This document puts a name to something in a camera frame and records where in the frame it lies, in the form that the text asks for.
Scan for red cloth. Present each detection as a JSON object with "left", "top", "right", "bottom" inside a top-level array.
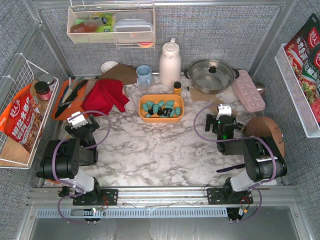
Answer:
[{"left": 81, "top": 79, "right": 130, "bottom": 115}]

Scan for orange plastic storage basket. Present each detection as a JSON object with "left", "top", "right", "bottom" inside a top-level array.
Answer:
[{"left": 138, "top": 94, "right": 184, "bottom": 123}]

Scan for brown cardboard sheet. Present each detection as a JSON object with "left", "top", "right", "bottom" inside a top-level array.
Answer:
[{"left": 208, "top": 103, "right": 220, "bottom": 115}]

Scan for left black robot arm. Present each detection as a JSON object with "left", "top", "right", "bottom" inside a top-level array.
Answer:
[{"left": 36, "top": 115, "right": 102, "bottom": 206}]

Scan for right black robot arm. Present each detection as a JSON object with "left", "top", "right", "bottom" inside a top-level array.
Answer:
[{"left": 205, "top": 114, "right": 287, "bottom": 205}]

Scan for orange cutting board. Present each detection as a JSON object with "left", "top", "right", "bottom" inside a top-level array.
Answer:
[{"left": 51, "top": 79, "right": 88, "bottom": 121}]

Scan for round wooden board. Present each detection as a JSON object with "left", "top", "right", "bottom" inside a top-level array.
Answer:
[{"left": 244, "top": 116, "right": 285, "bottom": 158}]

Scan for pink egg tray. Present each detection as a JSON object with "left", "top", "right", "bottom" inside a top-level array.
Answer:
[{"left": 232, "top": 69, "right": 266, "bottom": 113}]

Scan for small brown cardboard piece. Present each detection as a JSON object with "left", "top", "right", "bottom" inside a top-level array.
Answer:
[{"left": 189, "top": 88, "right": 216, "bottom": 102}]

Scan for red lid jar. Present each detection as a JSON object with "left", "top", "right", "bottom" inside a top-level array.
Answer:
[{"left": 34, "top": 81, "right": 52, "bottom": 101}]

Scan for steel pot with glass lid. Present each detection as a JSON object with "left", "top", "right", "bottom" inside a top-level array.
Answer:
[{"left": 183, "top": 59, "right": 240, "bottom": 95}]

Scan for silver lid jar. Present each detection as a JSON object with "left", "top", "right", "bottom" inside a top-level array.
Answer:
[{"left": 38, "top": 73, "right": 55, "bottom": 88}]

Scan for orange snack bag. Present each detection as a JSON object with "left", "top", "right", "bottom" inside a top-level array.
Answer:
[{"left": 0, "top": 84, "right": 42, "bottom": 153}]

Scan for orange round object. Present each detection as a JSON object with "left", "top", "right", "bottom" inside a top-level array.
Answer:
[{"left": 47, "top": 179, "right": 61, "bottom": 185}]

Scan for yellow spice bottle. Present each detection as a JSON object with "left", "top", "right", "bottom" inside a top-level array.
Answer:
[{"left": 173, "top": 81, "right": 182, "bottom": 96}]

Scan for white small bowl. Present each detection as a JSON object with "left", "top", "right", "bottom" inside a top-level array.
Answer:
[{"left": 100, "top": 60, "right": 119, "bottom": 73}]

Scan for brown folded cloth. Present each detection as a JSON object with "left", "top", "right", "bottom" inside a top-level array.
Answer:
[{"left": 98, "top": 63, "right": 138, "bottom": 85}]

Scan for white thermos jug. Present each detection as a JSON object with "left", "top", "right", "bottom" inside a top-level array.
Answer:
[{"left": 159, "top": 38, "right": 182, "bottom": 87}]

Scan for light blue mug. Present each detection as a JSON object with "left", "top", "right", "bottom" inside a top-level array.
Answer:
[{"left": 136, "top": 65, "right": 154, "bottom": 86}]

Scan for green seasoning packet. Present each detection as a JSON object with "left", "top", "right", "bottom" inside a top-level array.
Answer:
[{"left": 299, "top": 44, "right": 320, "bottom": 126}]

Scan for red seasoning packet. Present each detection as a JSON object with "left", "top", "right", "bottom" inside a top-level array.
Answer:
[{"left": 284, "top": 13, "right": 320, "bottom": 75}]

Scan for clear lidded food containers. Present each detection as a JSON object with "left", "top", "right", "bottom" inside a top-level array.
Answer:
[{"left": 113, "top": 11, "right": 154, "bottom": 43}]

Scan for black handled knife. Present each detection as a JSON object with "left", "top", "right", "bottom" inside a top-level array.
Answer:
[{"left": 58, "top": 79, "right": 88, "bottom": 107}]

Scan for purple handled utensil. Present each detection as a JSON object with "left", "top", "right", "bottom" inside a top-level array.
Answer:
[{"left": 216, "top": 163, "right": 245, "bottom": 173}]

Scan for left white wire basket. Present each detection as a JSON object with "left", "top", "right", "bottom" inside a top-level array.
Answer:
[{"left": 0, "top": 58, "right": 60, "bottom": 169}]

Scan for white wire basket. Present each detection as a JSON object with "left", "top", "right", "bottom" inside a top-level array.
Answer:
[
  {"left": 0, "top": 58, "right": 60, "bottom": 169},
  {"left": 274, "top": 43, "right": 320, "bottom": 138}
]

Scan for right white wire basket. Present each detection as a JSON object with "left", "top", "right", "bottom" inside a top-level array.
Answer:
[{"left": 274, "top": 43, "right": 320, "bottom": 138}]

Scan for white wall storage basket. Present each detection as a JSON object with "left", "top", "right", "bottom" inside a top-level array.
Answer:
[{"left": 66, "top": 5, "right": 156, "bottom": 48}]

